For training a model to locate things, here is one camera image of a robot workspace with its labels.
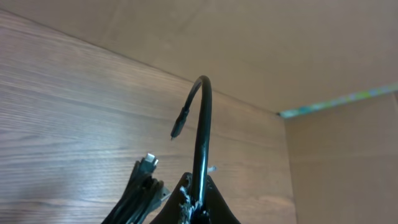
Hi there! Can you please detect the thin black cable bundle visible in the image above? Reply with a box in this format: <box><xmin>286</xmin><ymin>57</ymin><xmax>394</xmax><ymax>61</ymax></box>
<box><xmin>170</xmin><ymin>75</ymin><xmax>213</xmax><ymax>208</ymax></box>

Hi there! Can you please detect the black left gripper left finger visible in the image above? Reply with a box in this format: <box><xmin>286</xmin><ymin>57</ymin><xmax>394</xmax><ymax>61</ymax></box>
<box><xmin>150</xmin><ymin>172</ymin><xmax>192</xmax><ymax>224</ymax></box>

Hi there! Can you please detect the colourful tape strip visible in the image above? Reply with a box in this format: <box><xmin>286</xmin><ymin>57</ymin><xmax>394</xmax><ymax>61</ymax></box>
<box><xmin>278</xmin><ymin>83</ymin><xmax>397</xmax><ymax>119</ymax></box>

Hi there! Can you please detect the black USB cable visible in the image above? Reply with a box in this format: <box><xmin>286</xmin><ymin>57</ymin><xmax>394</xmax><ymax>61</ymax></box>
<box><xmin>101</xmin><ymin>152</ymin><xmax>172</xmax><ymax>224</ymax></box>

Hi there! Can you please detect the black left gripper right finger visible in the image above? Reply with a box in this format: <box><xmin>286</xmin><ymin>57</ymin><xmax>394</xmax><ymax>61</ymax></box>
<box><xmin>204</xmin><ymin>175</ymin><xmax>240</xmax><ymax>224</ymax></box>

